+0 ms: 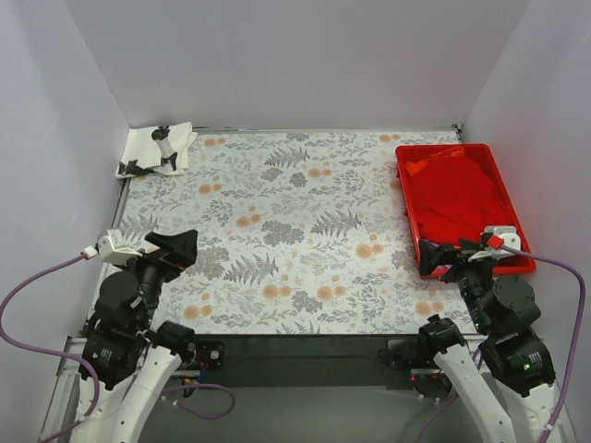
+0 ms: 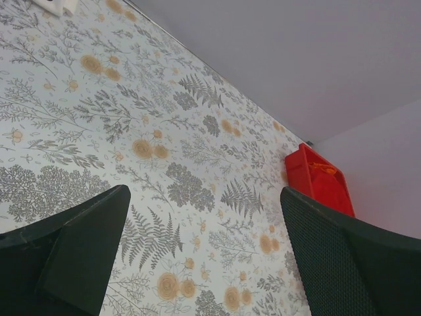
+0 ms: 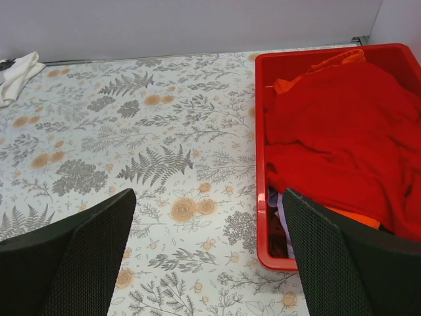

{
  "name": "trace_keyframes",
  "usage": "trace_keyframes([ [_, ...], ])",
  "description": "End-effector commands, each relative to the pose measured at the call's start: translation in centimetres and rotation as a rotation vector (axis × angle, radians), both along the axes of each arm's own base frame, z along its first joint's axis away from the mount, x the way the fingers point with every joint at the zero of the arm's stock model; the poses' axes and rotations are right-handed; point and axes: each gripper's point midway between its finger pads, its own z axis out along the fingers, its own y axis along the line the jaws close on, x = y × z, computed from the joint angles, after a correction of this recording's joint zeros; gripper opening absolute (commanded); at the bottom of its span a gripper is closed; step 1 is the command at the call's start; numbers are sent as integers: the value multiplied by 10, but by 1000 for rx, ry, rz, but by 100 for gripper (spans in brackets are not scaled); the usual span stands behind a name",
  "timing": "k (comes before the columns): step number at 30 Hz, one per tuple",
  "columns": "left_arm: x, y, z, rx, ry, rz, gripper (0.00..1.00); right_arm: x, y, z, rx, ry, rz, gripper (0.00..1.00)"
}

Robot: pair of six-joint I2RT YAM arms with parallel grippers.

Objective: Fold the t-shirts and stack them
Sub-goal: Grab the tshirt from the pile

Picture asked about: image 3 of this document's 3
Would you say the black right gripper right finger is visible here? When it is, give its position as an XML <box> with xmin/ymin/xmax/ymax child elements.
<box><xmin>282</xmin><ymin>189</ymin><xmax>420</xmax><ymax>315</ymax></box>

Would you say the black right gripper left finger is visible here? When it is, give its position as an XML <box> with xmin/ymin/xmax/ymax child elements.
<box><xmin>1</xmin><ymin>188</ymin><xmax>136</xmax><ymax>315</ymax></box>

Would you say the red t shirt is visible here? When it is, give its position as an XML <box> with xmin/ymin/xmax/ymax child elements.
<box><xmin>264</xmin><ymin>63</ymin><xmax>420</xmax><ymax>241</ymax></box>

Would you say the dark maroon t shirt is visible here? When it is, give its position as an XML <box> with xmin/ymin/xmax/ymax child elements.
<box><xmin>268</xmin><ymin>209</ymin><xmax>289</xmax><ymax>258</ymax></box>

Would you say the lavender t shirt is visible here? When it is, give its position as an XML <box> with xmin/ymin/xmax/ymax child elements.
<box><xmin>268</xmin><ymin>188</ymin><xmax>295</xmax><ymax>259</ymax></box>

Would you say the floral table cloth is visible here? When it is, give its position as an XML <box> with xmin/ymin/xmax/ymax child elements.
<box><xmin>1</xmin><ymin>52</ymin><xmax>308</xmax><ymax>315</ymax></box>

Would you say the white black printed t shirt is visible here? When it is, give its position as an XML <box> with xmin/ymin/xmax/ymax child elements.
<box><xmin>1</xmin><ymin>52</ymin><xmax>45</xmax><ymax>108</ymax></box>

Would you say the orange t shirt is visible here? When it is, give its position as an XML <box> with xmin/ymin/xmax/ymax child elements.
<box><xmin>273</xmin><ymin>49</ymin><xmax>366</xmax><ymax>95</ymax></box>

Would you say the red plastic bin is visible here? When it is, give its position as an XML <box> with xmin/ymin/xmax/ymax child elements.
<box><xmin>255</xmin><ymin>43</ymin><xmax>420</xmax><ymax>273</ymax></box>

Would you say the aluminium frame rail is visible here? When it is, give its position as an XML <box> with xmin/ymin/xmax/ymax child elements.
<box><xmin>351</xmin><ymin>36</ymin><xmax>370</xmax><ymax>45</ymax></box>

